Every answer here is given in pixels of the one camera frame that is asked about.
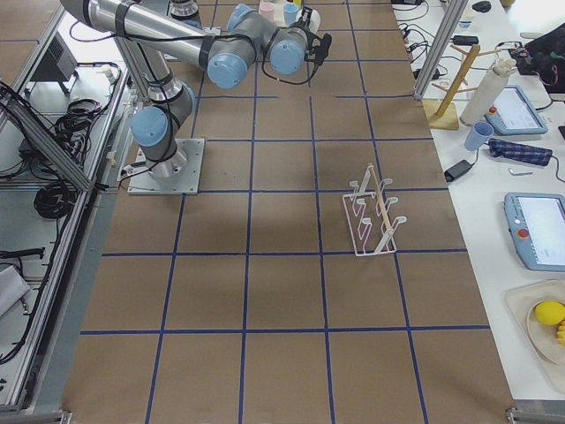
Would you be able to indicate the beige cup tray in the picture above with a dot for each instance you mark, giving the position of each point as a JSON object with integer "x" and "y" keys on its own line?
{"x": 279, "y": 21}

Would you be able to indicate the white ikea cup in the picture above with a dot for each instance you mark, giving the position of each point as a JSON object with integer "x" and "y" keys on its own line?
{"x": 309, "y": 18}

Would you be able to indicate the beige tray with fruit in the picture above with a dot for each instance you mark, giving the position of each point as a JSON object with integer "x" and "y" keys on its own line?
{"x": 543, "y": 339}

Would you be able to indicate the blue plaid cloth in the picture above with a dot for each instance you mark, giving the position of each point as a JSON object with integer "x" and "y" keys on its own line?
{"x": 519, "y": 152}

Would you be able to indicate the white thermos bottle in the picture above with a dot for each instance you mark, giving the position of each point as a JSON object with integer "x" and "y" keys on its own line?
{"x": 489, "y": 88}

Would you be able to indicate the blue teach pendant near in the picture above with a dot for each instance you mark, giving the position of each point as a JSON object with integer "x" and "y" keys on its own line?
{"x": 536, "y": 226}

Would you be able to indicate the yellow lemon toy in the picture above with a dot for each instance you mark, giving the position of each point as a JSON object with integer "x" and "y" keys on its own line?
{"x": 549, "y": 312}

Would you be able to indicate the wooden mug tree stand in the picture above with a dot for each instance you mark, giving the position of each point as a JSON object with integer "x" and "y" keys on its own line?
{"x": 442, "y": 115}

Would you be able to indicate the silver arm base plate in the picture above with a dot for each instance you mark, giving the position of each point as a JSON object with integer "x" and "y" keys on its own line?
{"x": 178, "y": 175}

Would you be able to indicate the blue teach pendant far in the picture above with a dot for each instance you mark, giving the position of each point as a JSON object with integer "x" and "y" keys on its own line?
{"x": 513, "y": 114}

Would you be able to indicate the light blue cup on desk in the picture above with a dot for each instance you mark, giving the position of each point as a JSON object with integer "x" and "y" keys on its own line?
{"x": 479, "y": 134}

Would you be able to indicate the white wire cup rack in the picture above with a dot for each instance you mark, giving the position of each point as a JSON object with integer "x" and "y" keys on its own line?
{"x": 367, "y": 211}

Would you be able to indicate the blue teach pendant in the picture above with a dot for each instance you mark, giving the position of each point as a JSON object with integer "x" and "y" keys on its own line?
{"x": 536, "y": 226}
{"x": 513, "y": 114}

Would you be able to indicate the light blue cup near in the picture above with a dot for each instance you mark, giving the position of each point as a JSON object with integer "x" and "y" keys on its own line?
{"x": 290, "y": 12}

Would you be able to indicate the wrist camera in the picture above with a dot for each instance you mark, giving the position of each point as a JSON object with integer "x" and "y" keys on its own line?
{"x": 319, "y": 47}

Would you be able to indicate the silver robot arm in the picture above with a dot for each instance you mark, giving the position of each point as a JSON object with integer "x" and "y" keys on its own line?
{"x": 148, "y": 37}

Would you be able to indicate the black power adapter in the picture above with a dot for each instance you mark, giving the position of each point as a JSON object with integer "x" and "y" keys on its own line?
{"x": 457, "y": 170}

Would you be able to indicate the pink cup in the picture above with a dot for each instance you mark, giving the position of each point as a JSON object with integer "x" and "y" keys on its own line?
{"x": 267, "y": 10}

